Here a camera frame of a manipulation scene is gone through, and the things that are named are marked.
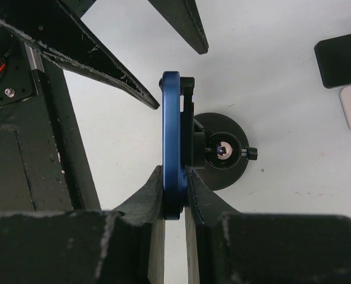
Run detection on black folding phone stand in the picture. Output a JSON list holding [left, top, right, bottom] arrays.
[[314, 11, 351, 89]]

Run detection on black round-base phone stand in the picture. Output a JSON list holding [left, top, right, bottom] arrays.
[[180, 77, 258, 191]]

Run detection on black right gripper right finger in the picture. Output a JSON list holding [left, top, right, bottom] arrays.
[[185, 169, 351, 283]]

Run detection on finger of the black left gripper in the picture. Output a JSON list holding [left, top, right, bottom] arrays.
[[0, 1, 160, 109], [149, 0, 209, 54]]

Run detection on blue phone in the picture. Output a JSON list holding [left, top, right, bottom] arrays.
[[162, 71, 185, 220]]

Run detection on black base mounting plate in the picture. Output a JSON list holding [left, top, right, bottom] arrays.
[[0, 30, 101, 212]]

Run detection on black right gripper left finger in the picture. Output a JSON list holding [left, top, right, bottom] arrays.
[[0, 166, 165, 283]]

